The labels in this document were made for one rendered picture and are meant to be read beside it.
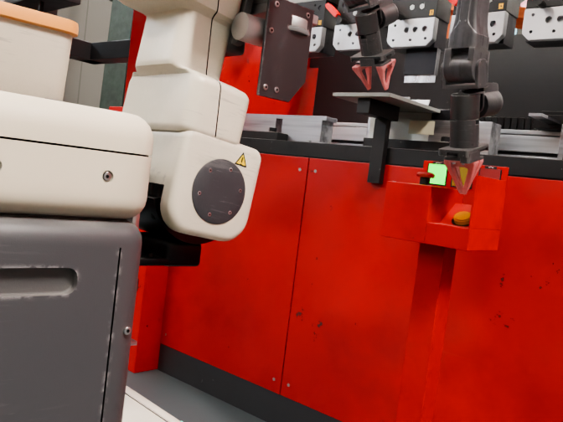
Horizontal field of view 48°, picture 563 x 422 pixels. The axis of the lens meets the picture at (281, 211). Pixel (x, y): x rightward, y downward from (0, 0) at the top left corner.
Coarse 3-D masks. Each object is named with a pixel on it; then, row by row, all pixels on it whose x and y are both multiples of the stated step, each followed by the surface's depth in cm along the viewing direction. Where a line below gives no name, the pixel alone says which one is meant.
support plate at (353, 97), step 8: (336, 96) 169; (344, 96) 167; (352, 96) 165; (360, 96) 163; (368, 96) 161; (376, 96) 160; (384, 96) 158; (392, 96) 158; (400, 96) 160; (392, 104) 170; (400, 104) 168; (408, 104) 166; (416, 104) 167; (416, 112) 181; (424, 112) 179; (432, 112) 177; (440, 112) 176
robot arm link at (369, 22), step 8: (368, 8) 163; (376, 8) 163; (360, 16) 161; (368, 16) 160; (376, 16) 162; (360, 24) 162; (368, 24) 161; (376, 24) 162; (360, 32) 163; (368, 32) 162
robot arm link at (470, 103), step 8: (456, 96) 124; (464, 96) 123; (472, 96) 123; (480, 96) 128; (456, 104) 125; (464, 104) 124; (472, 104) 124; (480, 104) 128; (456, 112) 125; (464, 112) 124; (472, 112) 124; (456, 120) 127; (464, 120) 125
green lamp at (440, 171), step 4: (432, 164) 146; (436, 164) 146; (432, 168) 146; (436, 168) 146; (440, 168) 145; (444, 168) 145; (432, 172) 146; (436, 172) 146; (440, 172) 145; (444, 172) 144; (436, 176) 146; (440, 176) 145; (444, 176) 144; (432, 180) 146; (436, 180) 146; (440, 180) 145; (444, 180) 144; (444, 184) 144
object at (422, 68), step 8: (408, 56) 185; (416, 56) 183; (424, 56) 181; (432, 56) 179; (408, 64) 185; (416, 64) 183; (424, 64) 181; (432, 64) 179; (408, 72) 184; (416, 72) 183; (424, 72) 181; (432, 72) 179; (408, 80) 185; (416, 80) 184; (424, 80) 182; (432, 80) 180
